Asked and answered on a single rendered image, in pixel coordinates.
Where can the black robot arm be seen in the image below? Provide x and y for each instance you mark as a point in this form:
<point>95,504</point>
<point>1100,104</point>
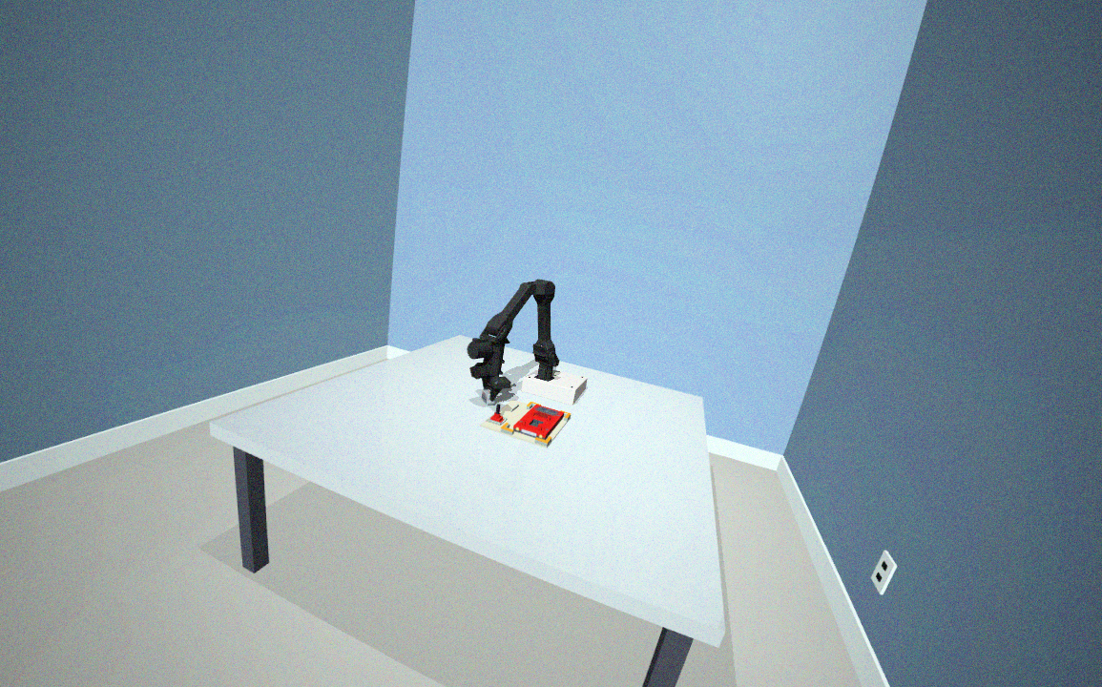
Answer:
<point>501,324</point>

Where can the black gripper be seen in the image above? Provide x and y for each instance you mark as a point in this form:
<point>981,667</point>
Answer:
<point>495,383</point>

